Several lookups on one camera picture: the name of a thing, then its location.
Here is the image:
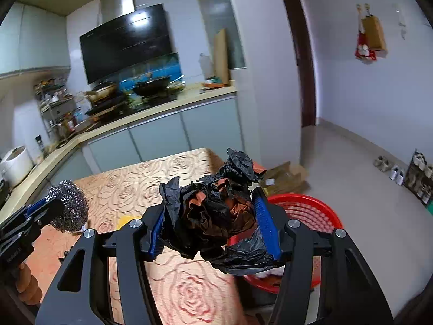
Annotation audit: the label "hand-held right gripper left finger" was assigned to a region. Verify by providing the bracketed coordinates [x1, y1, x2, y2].
[35, 206, 167, 325]

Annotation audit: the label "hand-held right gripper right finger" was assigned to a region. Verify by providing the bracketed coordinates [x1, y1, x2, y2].
[252, 188, 395, 325]

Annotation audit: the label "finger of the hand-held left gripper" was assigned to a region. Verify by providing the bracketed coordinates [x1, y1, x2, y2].
[24, 197, 55, 215]
[32, 199, 65, 227]

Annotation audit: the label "steel wool scrubber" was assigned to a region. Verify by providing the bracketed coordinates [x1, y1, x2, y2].
[45, 180, 89, 233]

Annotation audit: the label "yellow sponge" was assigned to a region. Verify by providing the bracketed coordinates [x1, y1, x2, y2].
[117, 215, 143, 231]

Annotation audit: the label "black plastic bag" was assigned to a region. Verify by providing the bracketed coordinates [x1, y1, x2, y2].
[203, 225, 284, 276]

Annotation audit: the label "red plastic basket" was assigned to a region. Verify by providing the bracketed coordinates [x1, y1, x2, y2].
[227, 194, 344, 293]

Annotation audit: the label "person's left hand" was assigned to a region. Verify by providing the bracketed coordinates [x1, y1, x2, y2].
[15, 263, 43, 305]

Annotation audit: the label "white rice cooker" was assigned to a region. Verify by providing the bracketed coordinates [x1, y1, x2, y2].
[0, 145, 35, 187]

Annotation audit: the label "cardboard boxes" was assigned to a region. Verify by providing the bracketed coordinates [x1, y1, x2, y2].
[260, 162, 310, 195]

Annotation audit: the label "metal spice rack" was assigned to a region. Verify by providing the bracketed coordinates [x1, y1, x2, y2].
[34, 79, 84, 139]

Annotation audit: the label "grey kitchen base cabinets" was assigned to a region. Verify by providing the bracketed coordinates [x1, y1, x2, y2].
[44, 95, 245, 183]

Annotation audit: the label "black gas stove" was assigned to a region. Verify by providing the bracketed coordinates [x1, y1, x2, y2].
[84, 93, 178, 117]

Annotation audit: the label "beige cooking pot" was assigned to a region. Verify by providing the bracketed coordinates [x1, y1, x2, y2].
[85, 81, 118, 103]

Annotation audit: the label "white pair of shoes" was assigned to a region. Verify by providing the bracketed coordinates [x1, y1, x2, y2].
[389, 166, 405, 186]

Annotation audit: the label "orange tray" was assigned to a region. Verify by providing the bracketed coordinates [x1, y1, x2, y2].
[201, 79, 231, 90]

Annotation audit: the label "black wok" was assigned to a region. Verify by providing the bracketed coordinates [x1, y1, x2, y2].
[132, 76, 172, 96]

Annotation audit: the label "shoe rack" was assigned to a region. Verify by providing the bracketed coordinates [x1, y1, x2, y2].
[404, 149, 433, 206]

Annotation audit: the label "dark wooden door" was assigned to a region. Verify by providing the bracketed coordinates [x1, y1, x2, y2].
[277, 0, 317, 128]

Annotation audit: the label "wooden cutting board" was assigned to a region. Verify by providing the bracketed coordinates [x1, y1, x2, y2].
[213, 29, 231, 85]

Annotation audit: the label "black range hood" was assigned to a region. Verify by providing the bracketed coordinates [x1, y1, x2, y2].
[79, 0, 174, 85]

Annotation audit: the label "frosted glass panel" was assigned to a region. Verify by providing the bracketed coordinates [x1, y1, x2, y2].
[193, 0, 246, 70]

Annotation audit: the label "brown paper bag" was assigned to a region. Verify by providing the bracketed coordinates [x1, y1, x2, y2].
[360, 15, 387, 52]

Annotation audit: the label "grey wall cabinet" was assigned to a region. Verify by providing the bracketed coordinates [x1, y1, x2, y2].
[0, 2, 71, 79]

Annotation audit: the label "white wall intercom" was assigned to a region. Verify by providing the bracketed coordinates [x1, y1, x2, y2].
[394, 3, 406, 39]

